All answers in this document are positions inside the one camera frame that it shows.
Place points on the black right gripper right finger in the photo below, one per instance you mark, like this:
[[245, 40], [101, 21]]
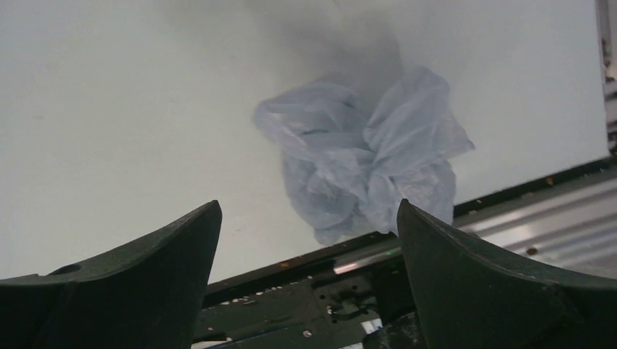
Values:
[[470, 293]]

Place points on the translucent blue trash bag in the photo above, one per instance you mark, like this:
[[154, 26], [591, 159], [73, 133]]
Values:
[[346, 170]]

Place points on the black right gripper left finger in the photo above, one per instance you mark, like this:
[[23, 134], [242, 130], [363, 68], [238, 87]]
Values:
[[146, 293]]

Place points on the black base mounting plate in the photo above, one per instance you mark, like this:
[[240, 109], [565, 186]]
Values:
[[352, 295]]

